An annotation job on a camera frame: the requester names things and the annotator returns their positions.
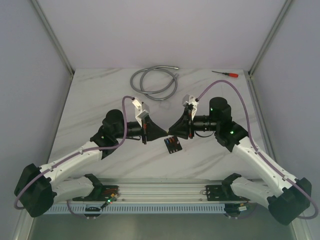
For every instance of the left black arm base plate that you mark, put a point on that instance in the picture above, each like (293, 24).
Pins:
(107, 192)

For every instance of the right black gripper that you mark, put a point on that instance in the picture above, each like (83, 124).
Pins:
(184, 127)

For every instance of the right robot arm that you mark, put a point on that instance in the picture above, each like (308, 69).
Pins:
(284, 195)

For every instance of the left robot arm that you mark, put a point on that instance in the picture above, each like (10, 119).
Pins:
(39, 187)

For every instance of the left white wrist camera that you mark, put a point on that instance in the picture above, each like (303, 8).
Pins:
(141, 110)

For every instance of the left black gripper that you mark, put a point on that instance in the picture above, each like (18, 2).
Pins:
(144, 132)

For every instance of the perforated cable duct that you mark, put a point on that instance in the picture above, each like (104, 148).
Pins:
(137, 208)

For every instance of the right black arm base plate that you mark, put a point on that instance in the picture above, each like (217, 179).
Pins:
(222, 193)

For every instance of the red handled screwdriver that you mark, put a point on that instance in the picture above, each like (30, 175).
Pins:
(232, 75)

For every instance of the black fuse box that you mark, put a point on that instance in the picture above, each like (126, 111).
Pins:
(174, 146)

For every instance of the clear plastic fuse box cover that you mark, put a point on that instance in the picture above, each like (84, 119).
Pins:
(165, 104)

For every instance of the aluminium rail frame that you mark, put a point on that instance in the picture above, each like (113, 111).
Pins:
(157, 191)

